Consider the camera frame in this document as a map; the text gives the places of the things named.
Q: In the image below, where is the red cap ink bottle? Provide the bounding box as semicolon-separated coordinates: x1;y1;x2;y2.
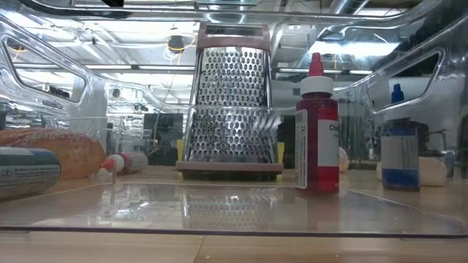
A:
99;152;149;175
294;52;340;194

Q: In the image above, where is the blue cap ink bottle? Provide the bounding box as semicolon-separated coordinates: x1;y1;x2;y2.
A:
380;83;421;191
0;146;62;201

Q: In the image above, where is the black background screen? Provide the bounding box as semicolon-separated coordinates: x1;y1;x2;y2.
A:
143;113;184;166

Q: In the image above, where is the sugared bread loaf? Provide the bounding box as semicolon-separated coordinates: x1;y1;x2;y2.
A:
0;127;107;180

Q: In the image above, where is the clear plastic tray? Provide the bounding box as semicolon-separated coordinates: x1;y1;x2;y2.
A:
0;0;468;240

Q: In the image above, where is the yellow looped cable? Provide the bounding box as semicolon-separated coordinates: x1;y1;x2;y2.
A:
166;34;197;55

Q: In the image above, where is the silver ventilation duct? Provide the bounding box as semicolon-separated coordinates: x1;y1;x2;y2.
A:
328;0;363;15

